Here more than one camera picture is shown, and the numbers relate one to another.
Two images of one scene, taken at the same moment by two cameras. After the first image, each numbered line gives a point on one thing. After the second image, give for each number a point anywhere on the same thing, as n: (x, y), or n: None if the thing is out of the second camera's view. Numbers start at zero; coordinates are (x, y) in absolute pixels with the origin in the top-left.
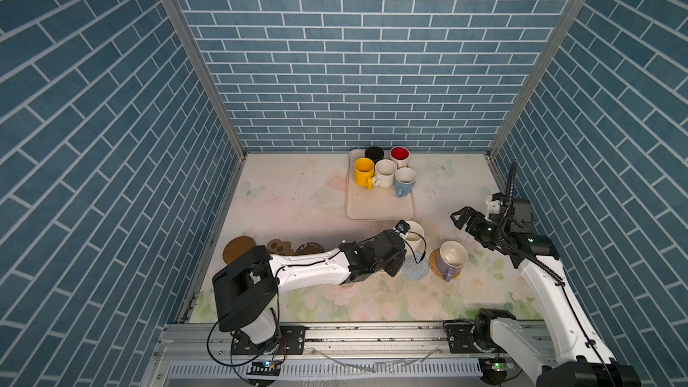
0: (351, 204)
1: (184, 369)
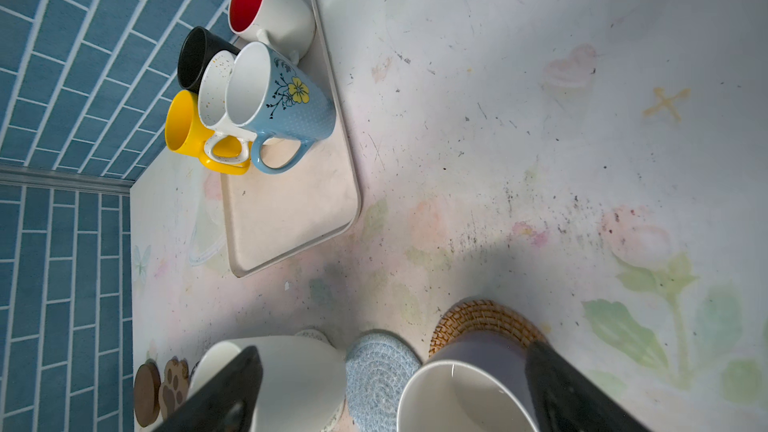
0: (269, 218)
1: None
